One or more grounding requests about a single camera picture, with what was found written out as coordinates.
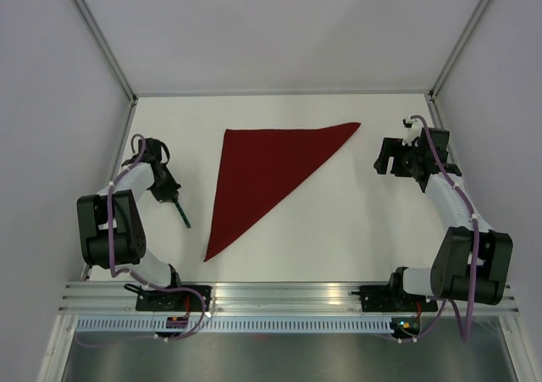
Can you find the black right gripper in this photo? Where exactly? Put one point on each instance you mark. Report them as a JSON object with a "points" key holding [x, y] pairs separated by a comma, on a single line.
{"points": [[392, 147]]}

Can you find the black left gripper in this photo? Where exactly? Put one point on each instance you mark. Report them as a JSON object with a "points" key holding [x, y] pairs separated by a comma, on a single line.
{"points": [[171, 193]]}

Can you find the fork with green handle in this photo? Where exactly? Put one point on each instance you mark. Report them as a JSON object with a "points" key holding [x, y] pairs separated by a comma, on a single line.
{"points": [[182, 213]]}

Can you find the red cloth napkin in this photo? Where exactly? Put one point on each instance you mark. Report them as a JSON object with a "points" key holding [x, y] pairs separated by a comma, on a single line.
{"points": [[260, 168]]}

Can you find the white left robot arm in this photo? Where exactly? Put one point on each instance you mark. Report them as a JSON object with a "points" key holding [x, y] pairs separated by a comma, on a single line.
{"points": [[112, 236]]}

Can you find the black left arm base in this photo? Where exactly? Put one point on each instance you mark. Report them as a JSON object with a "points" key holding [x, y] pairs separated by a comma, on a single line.
{"points": [[159, 301]]}

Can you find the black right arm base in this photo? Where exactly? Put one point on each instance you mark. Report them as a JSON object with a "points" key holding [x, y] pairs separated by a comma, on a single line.
{"points": [[381, 299]]}

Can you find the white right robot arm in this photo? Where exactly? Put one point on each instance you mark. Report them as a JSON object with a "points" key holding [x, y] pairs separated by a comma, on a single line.
{"points": [[472, 254]]}

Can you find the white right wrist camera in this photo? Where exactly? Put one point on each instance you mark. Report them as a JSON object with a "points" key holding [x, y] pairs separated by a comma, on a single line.
{"points": [[414, 126]]}

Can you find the aluminium frame post right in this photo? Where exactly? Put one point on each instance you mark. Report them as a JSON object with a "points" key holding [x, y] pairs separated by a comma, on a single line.
{"points": [[459, 47]]}

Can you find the aluminium frame post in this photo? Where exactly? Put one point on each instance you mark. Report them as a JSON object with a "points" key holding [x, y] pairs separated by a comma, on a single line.
{"points": [[90, 22], [459, 47]]}

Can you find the white slotted cable duct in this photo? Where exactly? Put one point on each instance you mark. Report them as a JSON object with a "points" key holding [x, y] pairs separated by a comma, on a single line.
{"points": [[239, 324]]}

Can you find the aluminium front rail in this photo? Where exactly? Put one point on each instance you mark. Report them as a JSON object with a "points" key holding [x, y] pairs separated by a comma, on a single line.
{"points": [[227, 298]]}

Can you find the aluminium frame post left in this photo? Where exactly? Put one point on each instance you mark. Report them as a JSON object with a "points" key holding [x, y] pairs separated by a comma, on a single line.
{"points": [[90, 22]]}

